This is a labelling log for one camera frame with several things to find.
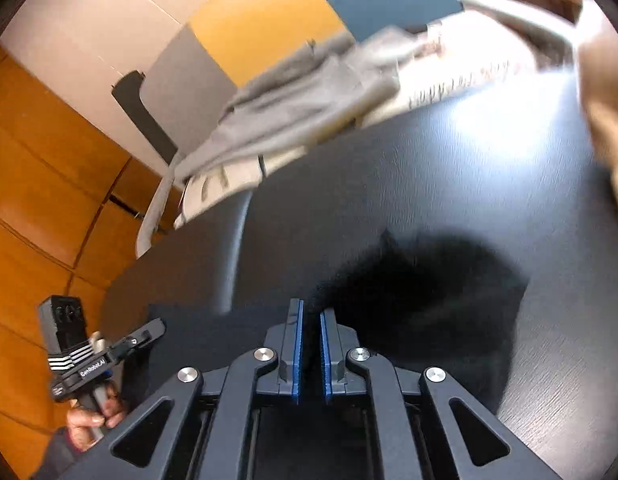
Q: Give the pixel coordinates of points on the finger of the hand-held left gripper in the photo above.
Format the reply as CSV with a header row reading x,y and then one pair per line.
x,y
139,337

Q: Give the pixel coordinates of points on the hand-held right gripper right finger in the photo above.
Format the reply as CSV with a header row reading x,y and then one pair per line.
x,y
325,360

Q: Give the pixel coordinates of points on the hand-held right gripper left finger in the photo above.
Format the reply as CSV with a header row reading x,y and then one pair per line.
x,y
299,355

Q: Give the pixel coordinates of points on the black sweater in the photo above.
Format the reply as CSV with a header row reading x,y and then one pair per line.
x,y
429,300

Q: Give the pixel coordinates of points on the person's left forearm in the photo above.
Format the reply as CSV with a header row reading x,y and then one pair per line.
x,y
56,460

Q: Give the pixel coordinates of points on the person's left hand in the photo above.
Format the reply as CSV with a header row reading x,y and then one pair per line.
x,y
84,430

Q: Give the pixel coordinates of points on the grey garment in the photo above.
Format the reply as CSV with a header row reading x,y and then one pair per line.
x,y
299,105

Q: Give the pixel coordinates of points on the white printed cloth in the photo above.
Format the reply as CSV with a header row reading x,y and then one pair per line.
x,y
469,65

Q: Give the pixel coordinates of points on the grey yellow blue padded panel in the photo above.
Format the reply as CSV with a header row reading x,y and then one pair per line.
x,y
269,20

